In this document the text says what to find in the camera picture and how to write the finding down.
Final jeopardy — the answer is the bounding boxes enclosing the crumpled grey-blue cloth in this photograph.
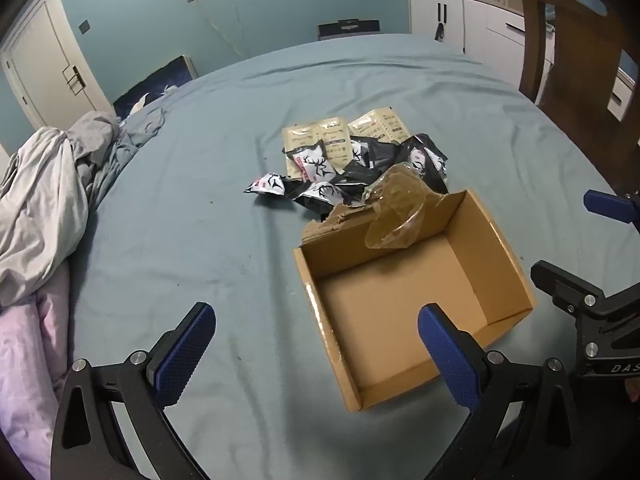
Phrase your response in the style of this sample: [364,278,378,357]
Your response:
[85,105,167,211]

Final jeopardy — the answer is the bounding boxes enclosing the cardboard box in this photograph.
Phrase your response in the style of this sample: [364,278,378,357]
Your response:
[293,189,537,412]

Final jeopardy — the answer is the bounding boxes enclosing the beige sachet packet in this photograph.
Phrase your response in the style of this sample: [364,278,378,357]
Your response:
[317,116,351,171]
[281,122,321,182]
[348,106,413,145]

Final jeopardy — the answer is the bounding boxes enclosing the pile of black snack packets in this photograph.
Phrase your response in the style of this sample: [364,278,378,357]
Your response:
[244,132,449,221]

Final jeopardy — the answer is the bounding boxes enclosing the cream door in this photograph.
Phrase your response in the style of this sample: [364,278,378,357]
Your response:
[0,0,115,131]

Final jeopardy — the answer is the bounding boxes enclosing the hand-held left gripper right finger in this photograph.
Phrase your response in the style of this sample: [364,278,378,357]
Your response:
[419,304,583,480]

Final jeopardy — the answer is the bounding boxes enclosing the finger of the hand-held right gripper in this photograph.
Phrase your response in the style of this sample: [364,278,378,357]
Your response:
[530,260,640,323]
[583,189,640,233]

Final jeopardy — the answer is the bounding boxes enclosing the pink quilt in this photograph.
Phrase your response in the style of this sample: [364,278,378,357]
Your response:
[0,260,76,480]

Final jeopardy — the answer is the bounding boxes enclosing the crumpled light grey blanket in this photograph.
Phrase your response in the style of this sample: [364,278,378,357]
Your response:
[0,110,121,307]

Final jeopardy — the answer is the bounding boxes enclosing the dark framed picture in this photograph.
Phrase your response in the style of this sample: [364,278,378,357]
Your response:
[112,55,196,117]

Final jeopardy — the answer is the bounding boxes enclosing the crumpled brown packing tape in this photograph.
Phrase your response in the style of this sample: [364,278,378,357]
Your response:
[362,162,426,251]

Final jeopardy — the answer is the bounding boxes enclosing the white cabinet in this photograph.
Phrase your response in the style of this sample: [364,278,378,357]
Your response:
[407,0,558,93]

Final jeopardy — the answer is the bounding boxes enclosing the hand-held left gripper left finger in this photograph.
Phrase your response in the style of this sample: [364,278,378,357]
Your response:
[50,302,217,480]

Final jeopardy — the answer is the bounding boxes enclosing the brown wooden chair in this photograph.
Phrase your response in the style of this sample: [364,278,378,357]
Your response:
[517,0,640,196]

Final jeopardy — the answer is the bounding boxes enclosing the black box with stripe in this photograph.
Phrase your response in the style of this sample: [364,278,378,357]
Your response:
[317,20,380,40]

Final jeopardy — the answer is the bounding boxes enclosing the thin hanging cords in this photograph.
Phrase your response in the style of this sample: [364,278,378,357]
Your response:
[200,0,251,59]

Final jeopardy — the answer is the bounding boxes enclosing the black deer-print snack packet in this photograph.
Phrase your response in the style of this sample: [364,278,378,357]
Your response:
[348,136,374,169]
[286,141,335,184]

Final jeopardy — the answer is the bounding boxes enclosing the brass door handle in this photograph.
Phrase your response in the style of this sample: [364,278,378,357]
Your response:
[62,65,83,96]

